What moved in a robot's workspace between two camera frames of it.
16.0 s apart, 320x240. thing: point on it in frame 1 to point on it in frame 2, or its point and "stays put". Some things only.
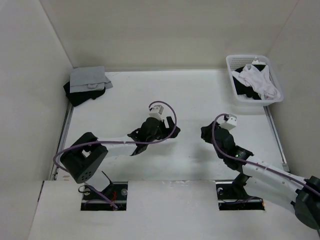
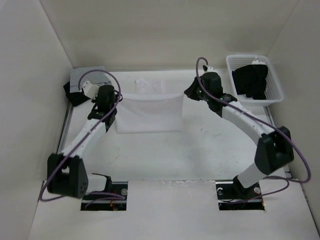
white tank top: (257, 74) to (149, 109)
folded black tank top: (76, 98) stays put
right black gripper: (206, 132) to (191, 91)
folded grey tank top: (88, 79) stays put
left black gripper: (166, 131) to (116, 98)
